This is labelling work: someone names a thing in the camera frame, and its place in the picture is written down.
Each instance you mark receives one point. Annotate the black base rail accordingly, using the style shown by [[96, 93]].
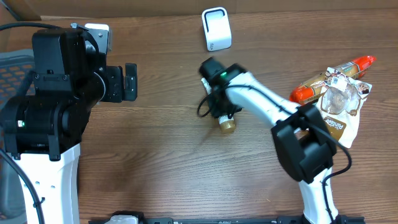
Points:
[[138, 217]]

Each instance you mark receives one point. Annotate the white shampoo tube gold cap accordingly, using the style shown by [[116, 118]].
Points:
[[227, 125]]

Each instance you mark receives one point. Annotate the beige cookie pouch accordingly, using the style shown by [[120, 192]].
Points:
[[340, 105]]

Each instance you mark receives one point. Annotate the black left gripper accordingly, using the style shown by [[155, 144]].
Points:
[[115, 74]]

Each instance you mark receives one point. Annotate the white barcode scanner stand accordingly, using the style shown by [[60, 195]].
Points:
[[216, 29]]

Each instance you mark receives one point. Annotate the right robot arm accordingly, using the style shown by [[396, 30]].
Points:
[[302, 142]]

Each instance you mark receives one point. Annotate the grey plastic shopping basket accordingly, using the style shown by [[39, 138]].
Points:
[[14, 67]]

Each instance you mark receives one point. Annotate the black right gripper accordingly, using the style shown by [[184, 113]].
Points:
[[220, 111]]

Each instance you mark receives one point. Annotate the orange spaghetti package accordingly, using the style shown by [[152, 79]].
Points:
[[310, 90]]

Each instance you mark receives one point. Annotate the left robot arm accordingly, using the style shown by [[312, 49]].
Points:
[[44, 122]]

